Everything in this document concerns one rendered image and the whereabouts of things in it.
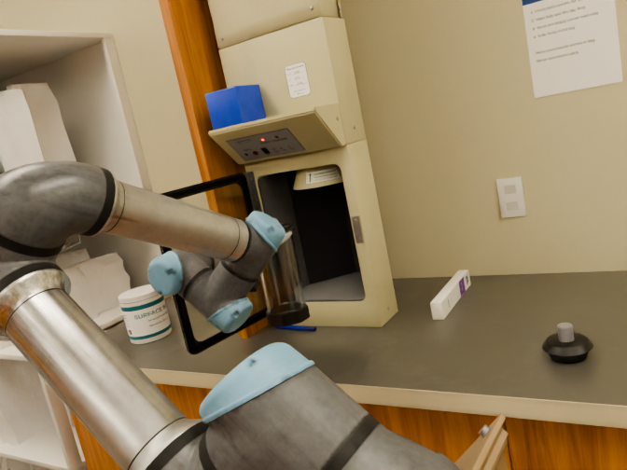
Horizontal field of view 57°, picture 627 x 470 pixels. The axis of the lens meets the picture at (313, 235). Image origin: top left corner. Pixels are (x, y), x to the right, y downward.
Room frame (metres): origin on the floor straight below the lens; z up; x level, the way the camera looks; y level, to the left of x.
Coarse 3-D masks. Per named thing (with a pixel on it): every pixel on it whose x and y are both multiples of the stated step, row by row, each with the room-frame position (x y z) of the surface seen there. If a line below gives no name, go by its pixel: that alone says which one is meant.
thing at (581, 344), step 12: (564, 324) 1.04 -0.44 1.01; (552, 336) 1.06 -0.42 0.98; (564, 336) 1.02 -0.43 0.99; (576, 336) 1.04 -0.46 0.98; (552, 348) 1.02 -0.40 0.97; (564, 348) 1.00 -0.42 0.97; (576, 348) 1.00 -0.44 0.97; (588, 348) 1.00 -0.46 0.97; (564, 360) 1.00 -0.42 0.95; (576, 360) 1.00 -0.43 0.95
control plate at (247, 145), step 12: (264, 132) 1.40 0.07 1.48; (276, 132) 1.39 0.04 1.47; (288, 132) 1.38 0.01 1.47; (240, 144) 1.46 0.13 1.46; (252, 144) 1.45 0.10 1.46; (264, 144) 1.44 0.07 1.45; (276, 144) 1.43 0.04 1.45; (288, 144) 1.41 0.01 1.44; (300, 144) 1.40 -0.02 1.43; (252, 156) 1.49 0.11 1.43; (264, 156) 1.48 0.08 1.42
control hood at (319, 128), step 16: (304, 112) 1.31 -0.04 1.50; (320, 112) 1.31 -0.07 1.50; (336, 112) 1.37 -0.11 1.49; (224, 128) 1.44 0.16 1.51; (240, 128) 1.42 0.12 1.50; (256, 128) 1.40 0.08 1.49; (272, 128) 1.38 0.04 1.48; (288, 128) 1.37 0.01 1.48; (304, 128) 1.35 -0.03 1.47; (320, 128) 1.34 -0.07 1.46; (336, 128) 1.36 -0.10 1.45; (224, 144) 1.48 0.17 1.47; (304, 144) 1.40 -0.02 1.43; (320, 144) 1.38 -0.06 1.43; (336, 144) 1.37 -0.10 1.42; (240, 160) 1.53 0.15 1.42; (256, 160) 1.51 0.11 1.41
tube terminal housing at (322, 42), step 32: (288, 32) 1.44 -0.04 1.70; (320, 32) 1.40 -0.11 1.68; (224, 64) 1.56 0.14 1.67; (256, 64) 1.51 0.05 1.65; (288, 64) 1.45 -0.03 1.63; (320, 64) 1.41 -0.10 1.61; (352, 64) 1.48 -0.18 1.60; (288, 96) 1.46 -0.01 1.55; (320, 96) 1.42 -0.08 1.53; (352, 96) 1.45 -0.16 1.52; (352, 128) 1.43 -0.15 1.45; (288, 160) 1.49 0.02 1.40; (320, 160) 1.44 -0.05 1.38; (352, 160) 1.40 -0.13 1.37; (352, 192) 1.40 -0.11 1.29; (352, 224) 1.41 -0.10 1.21; (384, 256) 1.47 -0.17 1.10; (384, 288) 1.44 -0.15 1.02; (320, 320) 1.49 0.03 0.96; (352, 320) 1.44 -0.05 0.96; (384, 320) 1.41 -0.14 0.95
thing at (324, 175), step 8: (312, 168) 1.49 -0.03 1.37; (320, 168) 1.48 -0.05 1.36; (328, 168) 1.48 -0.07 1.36; (336, 168) 1.49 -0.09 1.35; (296, 176) 1.54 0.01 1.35; (304, 176) 1.50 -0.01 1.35; (312, 176) 1.48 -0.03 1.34; (320, 176) 1.47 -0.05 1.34; (328, 176) 1.47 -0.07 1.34; (336, 176) 1.47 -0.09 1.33; (296, 184) 1.52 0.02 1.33; (304, 184) 1.49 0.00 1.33; (312, 184) 1.48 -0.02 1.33; (320, 184) 1.47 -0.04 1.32; (328, 184) 1.46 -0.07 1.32
